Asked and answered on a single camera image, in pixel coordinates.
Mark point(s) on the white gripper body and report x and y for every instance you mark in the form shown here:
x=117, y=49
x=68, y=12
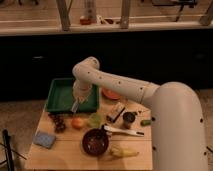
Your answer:
x=81, y=94

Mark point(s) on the white towel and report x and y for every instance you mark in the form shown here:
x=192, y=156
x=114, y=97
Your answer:
x=75, y=106

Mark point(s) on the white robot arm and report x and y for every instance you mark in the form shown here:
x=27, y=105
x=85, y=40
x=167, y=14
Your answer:
x=178, y=133

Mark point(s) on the green plastic tray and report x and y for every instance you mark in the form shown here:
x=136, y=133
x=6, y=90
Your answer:
x=60, y=98

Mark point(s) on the orange plastic bowl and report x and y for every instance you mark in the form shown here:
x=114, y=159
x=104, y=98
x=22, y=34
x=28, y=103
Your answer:
x=110, y=94

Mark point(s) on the green apple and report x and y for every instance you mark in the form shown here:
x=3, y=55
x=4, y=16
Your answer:
x=94, y=120

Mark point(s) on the orange fruit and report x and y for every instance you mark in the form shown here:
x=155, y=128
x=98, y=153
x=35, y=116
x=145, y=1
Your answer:
x=77, y=123

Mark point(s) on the dark grape bunch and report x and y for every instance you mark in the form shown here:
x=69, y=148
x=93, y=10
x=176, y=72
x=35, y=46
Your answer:
x=59, y=125

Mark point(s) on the brown black box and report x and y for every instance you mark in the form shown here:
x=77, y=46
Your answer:
x=115, y=112

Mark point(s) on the dark brown bowl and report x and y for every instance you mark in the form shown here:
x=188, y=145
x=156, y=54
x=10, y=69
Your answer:
x=95, y=142

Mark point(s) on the dark metal cup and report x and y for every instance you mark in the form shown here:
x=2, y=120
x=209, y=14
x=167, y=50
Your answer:
x=128, y=119

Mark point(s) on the blue sponge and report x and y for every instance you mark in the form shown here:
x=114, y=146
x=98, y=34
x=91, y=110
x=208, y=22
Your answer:
x=44, y=139

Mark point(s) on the yellow banana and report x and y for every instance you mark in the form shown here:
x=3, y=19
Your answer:
x=122, y=152

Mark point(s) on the small green vegetable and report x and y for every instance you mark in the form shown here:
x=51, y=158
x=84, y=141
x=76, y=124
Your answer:
x=145, y=122

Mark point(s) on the black tripod stand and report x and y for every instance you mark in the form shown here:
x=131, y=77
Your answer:
x=8, y=151

